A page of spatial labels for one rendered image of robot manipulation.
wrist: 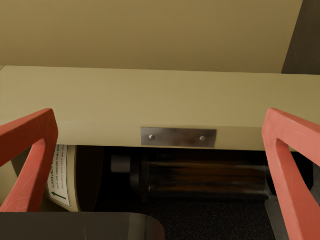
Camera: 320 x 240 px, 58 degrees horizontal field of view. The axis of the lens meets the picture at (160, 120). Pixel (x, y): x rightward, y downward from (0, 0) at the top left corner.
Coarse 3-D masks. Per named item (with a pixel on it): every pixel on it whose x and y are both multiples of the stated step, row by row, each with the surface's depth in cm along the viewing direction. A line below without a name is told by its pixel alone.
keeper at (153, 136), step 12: (144, 132) 27; (156, 132) 27; (168, 132) 27; (180, 132) 27; (192, 132) 27; (204, 132) 27; (144, 144) 28; (156, 144) 28; (168, 144) 28; (180, 144) 28; (192, 144) 28; (204, 144) 28
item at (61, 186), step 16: (64, 160) 35; (80, 160) 50; (96, 160) 51; (64, 176) 35; (80, 176) 49; (96, 176) 50; (48, 192) 37; (64, 192) 36; (80, 192) 46; (96, 192) 48; (64, 208) 39; (80, 208) 42
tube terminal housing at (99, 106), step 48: (0, 96) 30; (48, 96) 30; (96, 96) 30; (144, 96) 30; (192, 96) 31; (240, 96) 31; (288, 96) 31; (96, 144) 28; (240, 144) 28; (0, 192) 33
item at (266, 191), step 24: (168, 168) 38; (192, 168) 38; (216, 168) 38; (240, 168) 38; (264, 168) 38; (168, 192) 39; (192, 192) 39; (216, 192) 39; (240, 192) 39; (264, 192) 39
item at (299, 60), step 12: (312, 0) 54; (300, 12) 58; (312, 12) 54; (300, 24) 58; (312, 24) 54; (300, 36) 58; (312, 36) 53; (300, 48) 58; (312, 48) 53; (288, 60) 63; (300, 60) 58; (312, 60) 53; (288, 72) 63; (300, 72) 58; (312, 72) 53
